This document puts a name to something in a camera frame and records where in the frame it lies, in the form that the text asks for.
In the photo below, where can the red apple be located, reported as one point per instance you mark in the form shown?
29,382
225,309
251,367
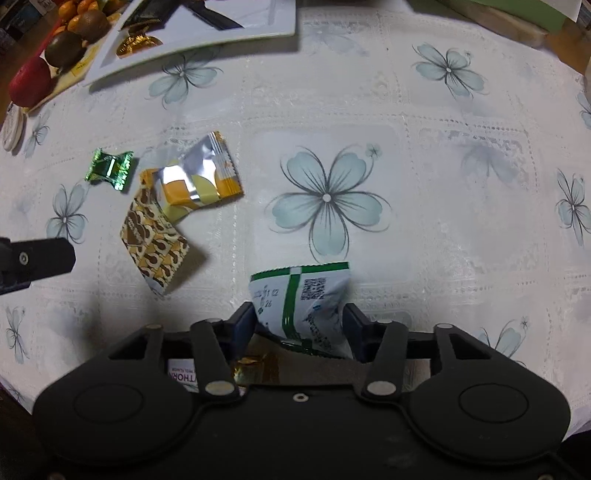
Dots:
30,82

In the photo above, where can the silver yellow snack packet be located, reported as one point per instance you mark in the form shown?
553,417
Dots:
198,177

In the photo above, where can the gold foil candy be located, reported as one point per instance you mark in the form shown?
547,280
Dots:
256,369

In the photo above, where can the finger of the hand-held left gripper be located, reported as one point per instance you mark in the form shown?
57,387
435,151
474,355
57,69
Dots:
41,258

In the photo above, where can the dark chocolate packets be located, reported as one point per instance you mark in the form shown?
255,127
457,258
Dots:
147,11

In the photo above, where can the white floral lace tablecloth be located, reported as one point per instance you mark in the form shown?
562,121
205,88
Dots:
415,207

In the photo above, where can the white rectangular plate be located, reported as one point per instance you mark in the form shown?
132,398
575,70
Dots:
258,18

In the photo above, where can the brown patterned snack packet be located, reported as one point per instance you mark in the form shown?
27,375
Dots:
152,240

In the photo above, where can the white pink-lettered snack packet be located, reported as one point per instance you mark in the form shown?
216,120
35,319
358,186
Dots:
184,374

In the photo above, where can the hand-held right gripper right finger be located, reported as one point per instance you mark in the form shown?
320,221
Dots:
354,328

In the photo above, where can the black knife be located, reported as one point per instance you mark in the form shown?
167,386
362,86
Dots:
212,14

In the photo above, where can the white remote control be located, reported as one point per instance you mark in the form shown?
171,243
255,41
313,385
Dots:
11,127

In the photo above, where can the green foil candy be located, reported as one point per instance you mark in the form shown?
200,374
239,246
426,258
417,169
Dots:
110,168

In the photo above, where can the gold wrapped chocolate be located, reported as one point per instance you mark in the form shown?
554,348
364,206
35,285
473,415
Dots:
137,45

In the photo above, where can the green white snack packet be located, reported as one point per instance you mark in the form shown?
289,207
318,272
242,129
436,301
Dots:
300,304

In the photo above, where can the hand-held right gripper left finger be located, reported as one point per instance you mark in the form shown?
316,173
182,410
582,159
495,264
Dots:
243,325

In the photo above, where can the pile of small oranges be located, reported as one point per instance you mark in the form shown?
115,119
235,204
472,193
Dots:
78,7

